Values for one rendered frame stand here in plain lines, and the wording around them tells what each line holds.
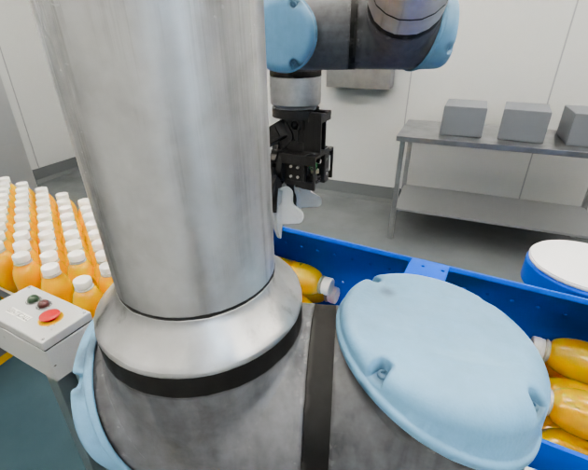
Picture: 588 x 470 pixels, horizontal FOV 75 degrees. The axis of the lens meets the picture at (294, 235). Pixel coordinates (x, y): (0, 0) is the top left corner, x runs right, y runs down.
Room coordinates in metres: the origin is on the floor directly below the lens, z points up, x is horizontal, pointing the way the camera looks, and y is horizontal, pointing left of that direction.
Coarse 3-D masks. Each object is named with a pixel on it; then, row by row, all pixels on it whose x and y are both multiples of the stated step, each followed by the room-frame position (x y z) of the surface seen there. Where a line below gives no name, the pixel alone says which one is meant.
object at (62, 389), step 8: (64, 376) 0.59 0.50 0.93; (72, 376) 0.60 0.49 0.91; (56, 384) 0.58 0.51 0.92; (64, 384) 0.59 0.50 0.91; (72, 384) 0.60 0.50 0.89; (56, 392) 0.59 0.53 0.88; (64, 392) 0.58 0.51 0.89; (64, 400) 0.58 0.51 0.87; (64, 408) 0.58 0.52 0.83; (64, 416) 0.59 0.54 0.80; (72, 416) 0.58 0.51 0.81; (72, 424) 0.58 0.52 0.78; (72, 432) 0.59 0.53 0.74; (80, 448) 0.58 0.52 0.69; (80, 456) 0.59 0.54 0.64; (88, 456) 0.58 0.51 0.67; (88, 464) 0.58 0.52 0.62; (96, 464) 0.59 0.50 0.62
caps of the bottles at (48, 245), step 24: (0, 192) 1.29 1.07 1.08; (24, 192) 1.30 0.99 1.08; (0, 216) 1.07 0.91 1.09; (24, 216) 1.07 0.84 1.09; (48, 216) 1.07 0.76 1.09; (72, 216) 1.08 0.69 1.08; (0, 240) 0.95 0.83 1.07; (24, 240) 0.92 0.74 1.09; (48, 240) 0.92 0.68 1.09; (72, 240) 0.92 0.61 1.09; (96, 240) 0.92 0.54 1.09; (48, 264) 0.79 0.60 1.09
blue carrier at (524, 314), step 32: (288, 256) 0.82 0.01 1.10; (320, 256) 0.77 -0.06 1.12; (352, 256) 0.72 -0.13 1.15; (384, 256) 0.67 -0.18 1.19; (480, 288) 0.60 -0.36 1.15; (512, 288) 0.56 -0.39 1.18; (544, 288) 0.51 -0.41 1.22; (512, 320) 0.58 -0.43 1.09; (544, 320) 0.56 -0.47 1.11; (576, 320) 0.53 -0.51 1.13; (544, 448) 0.32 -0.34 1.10
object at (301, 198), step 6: (288, 186) 0.62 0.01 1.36; (294, 186) 0.62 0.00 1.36; (294, 192) 0.62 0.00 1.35; (300, 192) 0.62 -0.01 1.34; (306, 192) 0.62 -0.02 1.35; (312, 192) 0.62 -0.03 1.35; (294, 198) 0.62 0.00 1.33; (300, 198) 0.63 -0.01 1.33; (306, 198) 0.62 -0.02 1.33; (312, 198) 0.62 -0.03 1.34; (318, 198) 0.61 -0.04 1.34; (300, 204) 0.63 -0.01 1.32; (306, 204) 0.62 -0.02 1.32; (312, 204) 0.62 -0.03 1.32; (318, 204) 0.61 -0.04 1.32
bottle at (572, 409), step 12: (552, 396) 0.39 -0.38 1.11; (564, 396) 0.38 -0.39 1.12; (576, 396) 0.38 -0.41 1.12; (552, 408) 0.38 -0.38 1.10; (564, 408) 0.37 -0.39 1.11; (576, 408) 0.36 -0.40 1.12; (552, 420) 0.37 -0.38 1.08; (564, 420) 0.36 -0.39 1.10; (576, 420) 0.35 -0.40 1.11; (576, 432) 0.35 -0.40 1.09
